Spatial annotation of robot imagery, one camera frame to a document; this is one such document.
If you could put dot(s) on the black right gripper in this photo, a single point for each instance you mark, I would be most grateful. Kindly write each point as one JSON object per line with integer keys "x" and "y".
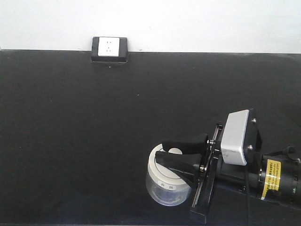
{"x": 216, "y": 171}

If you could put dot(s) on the glass jar with cream lid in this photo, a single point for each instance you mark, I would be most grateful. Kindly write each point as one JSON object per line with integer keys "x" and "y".
{"x": 164, "y": 186}

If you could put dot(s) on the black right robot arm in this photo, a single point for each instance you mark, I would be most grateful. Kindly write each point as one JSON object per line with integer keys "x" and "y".
{"x": 279, "y": 177}

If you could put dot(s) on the white socket in black housing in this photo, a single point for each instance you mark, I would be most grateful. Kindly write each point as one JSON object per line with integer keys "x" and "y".
{"x": 109, "y": 50}

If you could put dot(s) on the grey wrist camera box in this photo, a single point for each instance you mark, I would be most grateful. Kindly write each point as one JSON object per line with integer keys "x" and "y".
{"x": 232, "y": 142}

